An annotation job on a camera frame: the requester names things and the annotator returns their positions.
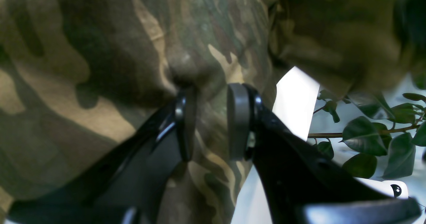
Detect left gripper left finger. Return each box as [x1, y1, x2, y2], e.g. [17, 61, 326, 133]
[5, 87, 197, 224]

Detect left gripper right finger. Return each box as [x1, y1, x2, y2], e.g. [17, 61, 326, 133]
[227, 83, 421, 224]

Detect camouflage pattern T-shirt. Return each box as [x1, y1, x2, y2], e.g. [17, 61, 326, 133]
[0, 0, 425, 224]

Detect green potted plant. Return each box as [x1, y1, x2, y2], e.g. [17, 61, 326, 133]
[308, 92, 425, 180]

